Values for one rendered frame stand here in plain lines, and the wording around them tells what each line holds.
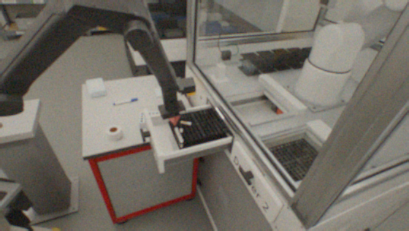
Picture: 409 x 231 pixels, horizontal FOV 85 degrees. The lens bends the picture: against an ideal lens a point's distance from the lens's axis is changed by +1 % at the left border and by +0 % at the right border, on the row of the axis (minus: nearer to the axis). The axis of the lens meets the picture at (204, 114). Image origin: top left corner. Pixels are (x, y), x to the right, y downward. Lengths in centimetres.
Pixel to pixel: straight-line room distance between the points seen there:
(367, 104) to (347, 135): 8
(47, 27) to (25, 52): 8
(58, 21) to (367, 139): 56
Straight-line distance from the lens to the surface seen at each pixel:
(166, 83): 71
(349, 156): 55
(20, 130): 139
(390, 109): 48
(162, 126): 108
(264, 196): 83
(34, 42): 49
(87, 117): 133
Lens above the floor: 156
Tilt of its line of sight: 39 degrees down
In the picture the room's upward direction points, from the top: 5 degrees clockwise
